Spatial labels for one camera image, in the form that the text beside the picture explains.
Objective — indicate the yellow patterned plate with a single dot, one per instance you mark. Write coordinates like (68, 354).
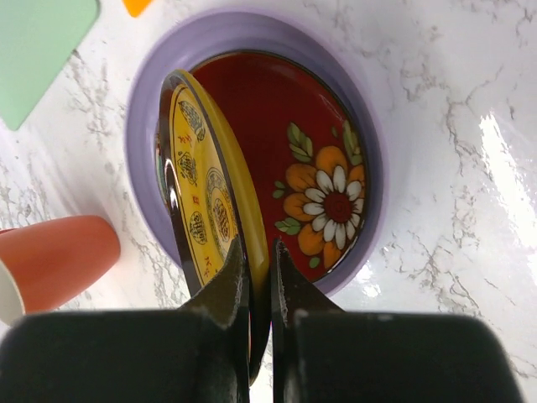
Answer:
(209, 193)

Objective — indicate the dark red floral plate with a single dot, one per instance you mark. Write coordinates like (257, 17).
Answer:
(302, 151)

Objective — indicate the orange cutting mat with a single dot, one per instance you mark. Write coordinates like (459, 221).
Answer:
(136, 7)

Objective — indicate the orange mug white inside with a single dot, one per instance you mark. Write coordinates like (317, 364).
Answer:
(46, 264)

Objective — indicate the mint green clipboard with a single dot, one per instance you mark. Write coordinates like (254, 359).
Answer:
(37, 38)

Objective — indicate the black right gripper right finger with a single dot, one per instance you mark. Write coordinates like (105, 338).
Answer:
(325, 354)

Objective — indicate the lavender plate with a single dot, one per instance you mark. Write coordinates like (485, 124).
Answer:
(221, 30)

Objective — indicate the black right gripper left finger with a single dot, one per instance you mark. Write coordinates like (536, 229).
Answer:
(196, 353)

